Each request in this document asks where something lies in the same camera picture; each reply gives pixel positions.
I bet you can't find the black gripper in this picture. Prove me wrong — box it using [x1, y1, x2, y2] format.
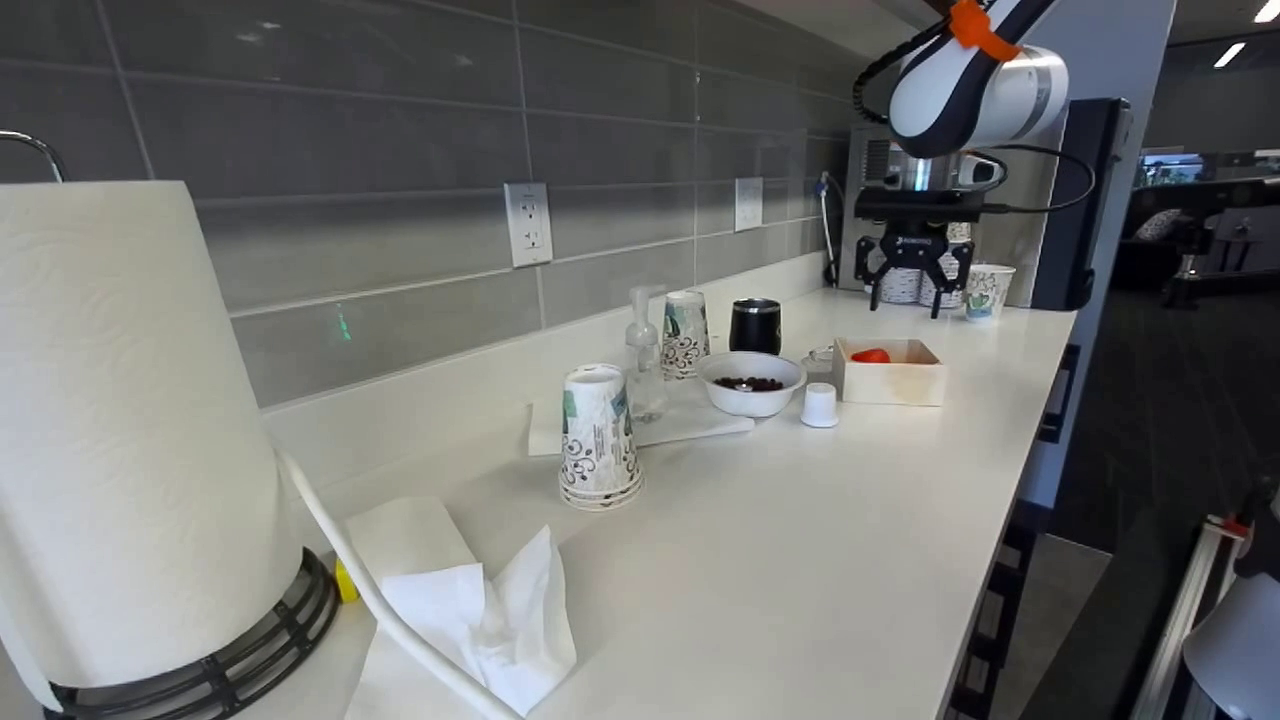
[855, 222, 982, 320]

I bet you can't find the wooden box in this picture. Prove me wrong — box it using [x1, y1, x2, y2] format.
[836, 333, 954, 411]

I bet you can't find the patterned paper cup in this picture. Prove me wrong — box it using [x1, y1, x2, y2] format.
[959, 261, 1021, 324]
[557, 363, 639, 514]
[662, 293, 718, 375]

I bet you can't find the small white cup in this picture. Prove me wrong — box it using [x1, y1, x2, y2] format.
[798, 379, 846, 433]

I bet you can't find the black tumbler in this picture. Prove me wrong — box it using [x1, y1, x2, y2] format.
[729, 297, 787, 361]

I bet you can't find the black tall column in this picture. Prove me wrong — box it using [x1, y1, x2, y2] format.
[1033, 97, 1133, 316]

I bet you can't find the white bowl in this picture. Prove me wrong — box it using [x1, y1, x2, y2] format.
[698, 350, 811, 425]

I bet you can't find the clear soap dispenser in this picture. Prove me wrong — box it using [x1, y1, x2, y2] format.
[625, 283, 672, 425]

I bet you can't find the grey lamp stand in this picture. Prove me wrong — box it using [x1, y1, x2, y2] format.
[1133, 476, 1280, 720]

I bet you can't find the white paper napkin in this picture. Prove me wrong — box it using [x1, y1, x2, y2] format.
[343, 492, 584, 718]

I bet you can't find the black towel holder base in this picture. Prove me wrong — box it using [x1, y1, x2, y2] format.
[46, 543, 343, 720]

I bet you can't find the paper towel roll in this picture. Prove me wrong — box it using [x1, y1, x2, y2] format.
[0, 176, 317, 691]

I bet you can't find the chrome faucet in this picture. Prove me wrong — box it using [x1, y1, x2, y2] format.
[0, 125, 68, 186]

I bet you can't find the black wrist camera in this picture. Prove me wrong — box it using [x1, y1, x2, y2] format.
[852, 189, 998, 225]

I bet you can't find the white wall outlet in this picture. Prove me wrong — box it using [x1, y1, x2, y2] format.
[499, 179, 557, 271]
[734, 176, 770, 237]

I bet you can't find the white cable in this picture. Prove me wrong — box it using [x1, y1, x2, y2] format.
[277, 454, 524, 720]

